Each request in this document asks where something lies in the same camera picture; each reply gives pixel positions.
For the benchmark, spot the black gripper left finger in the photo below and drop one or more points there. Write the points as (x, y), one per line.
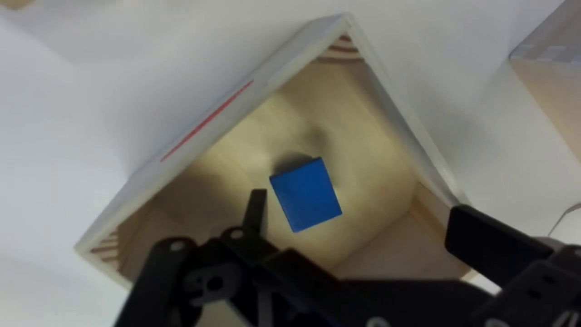
(199, 284)

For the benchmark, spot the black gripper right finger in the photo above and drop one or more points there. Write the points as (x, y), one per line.
(526, 284)

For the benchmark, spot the blue block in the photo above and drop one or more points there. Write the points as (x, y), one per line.
(305, 194)

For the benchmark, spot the small open wooden box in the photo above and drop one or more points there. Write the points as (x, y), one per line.
(228, 115)

